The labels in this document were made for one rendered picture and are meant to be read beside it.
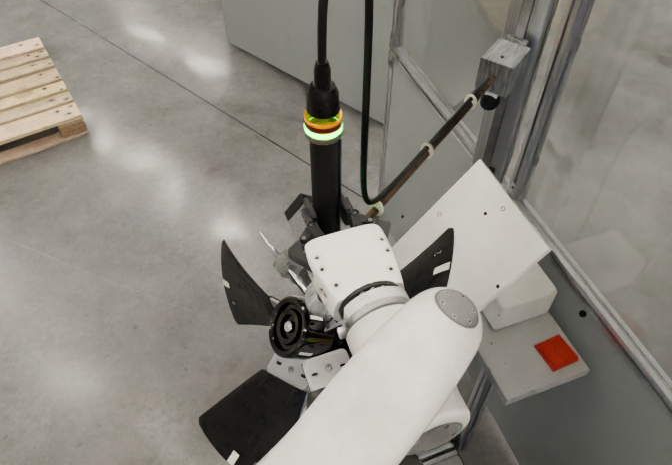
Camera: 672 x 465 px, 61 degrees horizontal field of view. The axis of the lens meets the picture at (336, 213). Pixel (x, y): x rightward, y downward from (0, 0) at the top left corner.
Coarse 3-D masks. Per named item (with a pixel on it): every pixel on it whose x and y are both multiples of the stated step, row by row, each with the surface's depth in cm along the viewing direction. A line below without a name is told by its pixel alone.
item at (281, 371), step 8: (272, 360) 116; (280, 360) 116; (288, 360) 116; (296, 360) 116; (304, 360) 115; (272, 368) 116; (280, 368) 116; (296, 368) 116; (280, 376) 117; (288, 376) 116; (296, 376) 116; (296, 384) 117; (304, 384) 116
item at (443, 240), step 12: (444, 240) 100; (432, 252) 100; (444, 252) 96; (408, 264) 105; (420, 264) 100; (432, 264) 96; (408, 276) 99; (420, 276) 96; (432, 276) 93; (444, 276) 91; (408, 288) 95; (420, 288) 93
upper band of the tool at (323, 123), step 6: (306, 114) 63; (342, 114) 63; (306, 120) 63; (312, 120) 66; (318, 120) 66; (324, 120) 67; (330, 120) 66; (336, 120) 66; (312, 126) 62; (318, 126) 62; (324, 126) 62; (330, 126) 62; (312, 132) 63
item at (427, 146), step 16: (320, 0) 53; (368, 0) 60; (320, 16) 54; (368, 16) 62; (320, 32) 55; (368, 32) 63; (320, 48) 57; (368, 48) 65; (368, 64) 66; (368, 80) 68; (368, 96) 70; (368, 112) 72; (432, 144) 99; (416, 160) 96; (400, 176) 93; (384, 192) 90
